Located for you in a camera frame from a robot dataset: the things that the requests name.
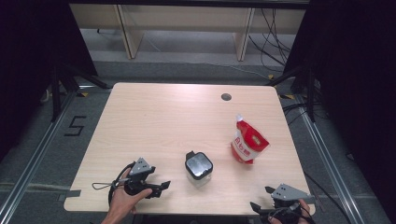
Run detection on thin black cable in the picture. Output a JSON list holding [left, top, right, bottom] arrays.
[[303, 171, 354, 224]]

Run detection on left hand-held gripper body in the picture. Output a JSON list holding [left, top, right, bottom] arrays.
[[123, 157, 156, 197]]

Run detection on beige wooden shelf unit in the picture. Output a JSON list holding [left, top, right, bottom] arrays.
[[69, 3, 307, 62]]

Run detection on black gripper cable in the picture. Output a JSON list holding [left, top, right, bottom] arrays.
[[107, 161, 135, 207]]

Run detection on glass jar with black lid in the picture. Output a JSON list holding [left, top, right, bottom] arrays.
[[184, 150, 215, 188]]

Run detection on red and white spouted pouch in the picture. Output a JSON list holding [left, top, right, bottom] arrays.
[[230, 113, 271, 165]]

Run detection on person's right hand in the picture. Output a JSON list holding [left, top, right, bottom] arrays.
[[268, 199, 314, 224]]

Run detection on gray tape strip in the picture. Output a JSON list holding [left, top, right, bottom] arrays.
[[57, 189, 82, 202]]

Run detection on black tripod stand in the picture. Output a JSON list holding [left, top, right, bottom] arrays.
[[266, 64, 318, 123], [49, 62, 110, 123]]

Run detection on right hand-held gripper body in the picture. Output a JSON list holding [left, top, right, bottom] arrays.
[[264, 183, 316, 224]]

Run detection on metal wire loop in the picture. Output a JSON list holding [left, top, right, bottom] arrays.
[[92, 178, 130, 191]]

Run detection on person's left hand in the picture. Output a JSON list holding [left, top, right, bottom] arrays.
[[108, 169, 154, 217]]

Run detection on metal floor rail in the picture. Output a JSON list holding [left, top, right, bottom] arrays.
[[0, 83, 80, 224], [293, 92, 367, 224]]

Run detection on black cables bundle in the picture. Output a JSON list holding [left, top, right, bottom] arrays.
[[247, 8, 297, 73]]

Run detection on black floor cables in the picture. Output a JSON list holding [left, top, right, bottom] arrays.
[[281, 101, 331, 126]]

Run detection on black curtain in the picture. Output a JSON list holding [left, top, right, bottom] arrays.
[[0, 0, 99, 161], [284, 0, 396, 216]]

